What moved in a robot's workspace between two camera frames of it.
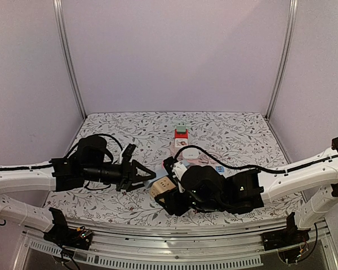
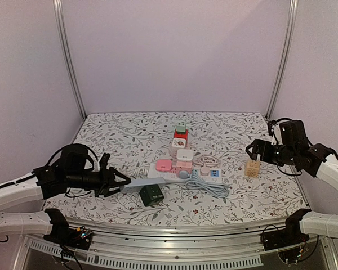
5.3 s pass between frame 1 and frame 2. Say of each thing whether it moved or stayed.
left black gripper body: moved
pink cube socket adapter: moved
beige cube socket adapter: moved
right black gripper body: moved
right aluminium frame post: stayed
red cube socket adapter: stayed
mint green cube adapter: stayed
